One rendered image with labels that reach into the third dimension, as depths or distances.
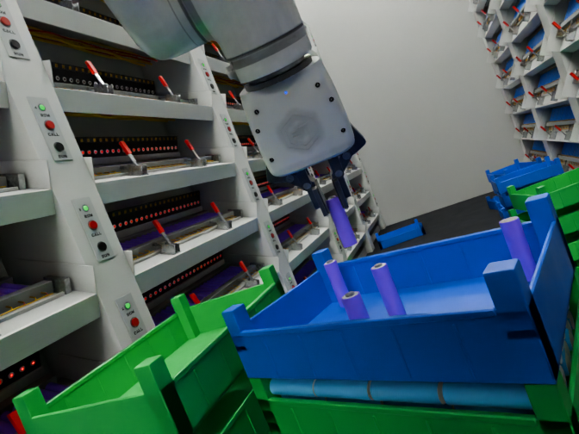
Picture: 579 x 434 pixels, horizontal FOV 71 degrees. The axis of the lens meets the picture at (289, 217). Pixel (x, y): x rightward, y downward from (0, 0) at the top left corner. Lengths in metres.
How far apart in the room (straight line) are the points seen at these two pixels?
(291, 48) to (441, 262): 0.30
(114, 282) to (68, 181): 0.20
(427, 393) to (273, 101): 0.30
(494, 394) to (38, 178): 0.74
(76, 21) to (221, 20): 0.74
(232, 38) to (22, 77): 0.56
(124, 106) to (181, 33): 0.67
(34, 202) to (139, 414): 0.46
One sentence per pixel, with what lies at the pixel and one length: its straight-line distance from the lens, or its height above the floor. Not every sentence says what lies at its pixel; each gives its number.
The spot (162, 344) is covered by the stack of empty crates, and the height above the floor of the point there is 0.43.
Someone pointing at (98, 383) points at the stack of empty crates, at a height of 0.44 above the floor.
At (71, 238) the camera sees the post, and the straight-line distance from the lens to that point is 0.81.
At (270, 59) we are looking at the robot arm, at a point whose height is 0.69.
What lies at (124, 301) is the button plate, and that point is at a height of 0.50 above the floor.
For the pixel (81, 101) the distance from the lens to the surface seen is 0.98.
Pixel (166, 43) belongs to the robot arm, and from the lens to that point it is 0.42.
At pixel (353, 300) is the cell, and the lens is 0.37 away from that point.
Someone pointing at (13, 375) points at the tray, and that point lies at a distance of 0.89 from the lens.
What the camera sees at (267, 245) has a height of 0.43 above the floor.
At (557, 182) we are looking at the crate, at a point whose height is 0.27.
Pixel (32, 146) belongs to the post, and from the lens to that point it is 0.84.
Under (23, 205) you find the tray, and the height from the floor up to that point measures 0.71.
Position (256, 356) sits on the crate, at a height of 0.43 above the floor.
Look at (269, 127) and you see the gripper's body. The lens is 0.43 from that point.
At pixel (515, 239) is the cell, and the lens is 0.45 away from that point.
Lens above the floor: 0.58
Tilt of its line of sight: 3 degrees down
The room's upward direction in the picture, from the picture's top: 22 degrees counter-clockwise
